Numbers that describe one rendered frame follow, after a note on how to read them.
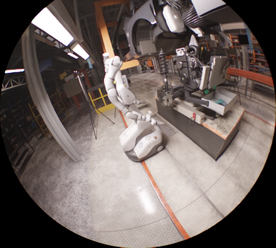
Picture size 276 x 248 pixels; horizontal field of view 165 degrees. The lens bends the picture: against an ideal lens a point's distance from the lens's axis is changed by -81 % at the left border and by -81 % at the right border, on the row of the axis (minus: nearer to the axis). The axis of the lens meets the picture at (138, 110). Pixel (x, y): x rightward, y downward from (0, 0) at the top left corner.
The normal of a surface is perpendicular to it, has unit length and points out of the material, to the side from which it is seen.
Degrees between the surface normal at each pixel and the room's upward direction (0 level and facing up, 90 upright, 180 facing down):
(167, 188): 0
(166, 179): 0
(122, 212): 0
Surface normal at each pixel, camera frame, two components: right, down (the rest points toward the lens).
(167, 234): -0.26, -0.87
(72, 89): 0.31, 0.35
